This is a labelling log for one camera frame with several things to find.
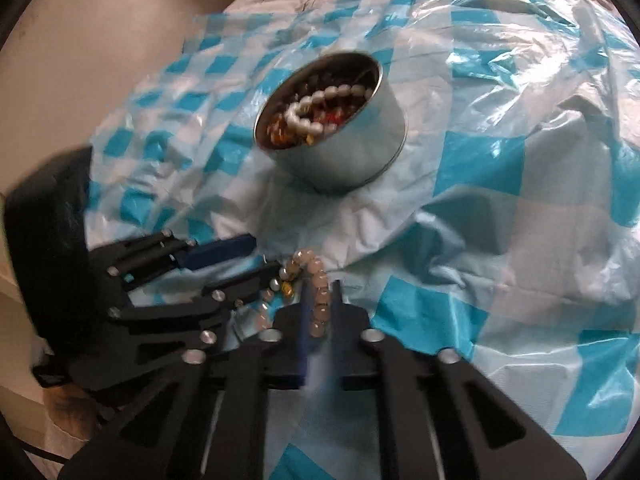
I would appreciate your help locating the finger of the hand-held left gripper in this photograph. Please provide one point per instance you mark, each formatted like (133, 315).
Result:
(220, 252)
(165, 312)

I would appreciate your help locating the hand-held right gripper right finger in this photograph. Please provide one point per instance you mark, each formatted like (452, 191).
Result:
(337, 350)

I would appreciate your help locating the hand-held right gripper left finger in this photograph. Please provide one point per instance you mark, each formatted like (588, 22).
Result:
(300, 360)

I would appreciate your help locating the round metal tin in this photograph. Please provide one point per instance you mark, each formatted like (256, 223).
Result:
(350, 155)

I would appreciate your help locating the blue checked plastic sheet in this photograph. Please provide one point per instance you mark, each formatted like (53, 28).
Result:
(500, 240)

